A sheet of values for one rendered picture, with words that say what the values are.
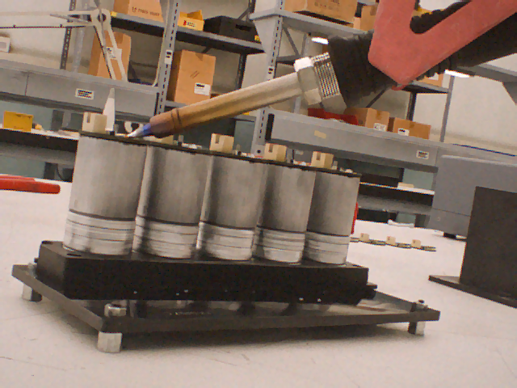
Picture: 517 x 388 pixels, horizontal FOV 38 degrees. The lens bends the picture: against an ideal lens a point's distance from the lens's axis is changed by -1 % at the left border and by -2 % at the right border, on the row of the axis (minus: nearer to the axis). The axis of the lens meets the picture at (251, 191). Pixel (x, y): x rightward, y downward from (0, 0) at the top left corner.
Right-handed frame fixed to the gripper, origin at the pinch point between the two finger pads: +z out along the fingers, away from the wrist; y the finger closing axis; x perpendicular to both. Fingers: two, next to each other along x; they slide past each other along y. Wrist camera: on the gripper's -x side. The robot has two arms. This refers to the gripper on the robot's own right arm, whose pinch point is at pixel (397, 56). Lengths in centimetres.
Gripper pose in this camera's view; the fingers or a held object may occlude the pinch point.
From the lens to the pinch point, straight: 25.5
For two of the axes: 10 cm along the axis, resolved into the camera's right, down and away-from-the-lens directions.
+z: -5.8, 8.1, 0.9
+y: -1.0, 0.4, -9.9
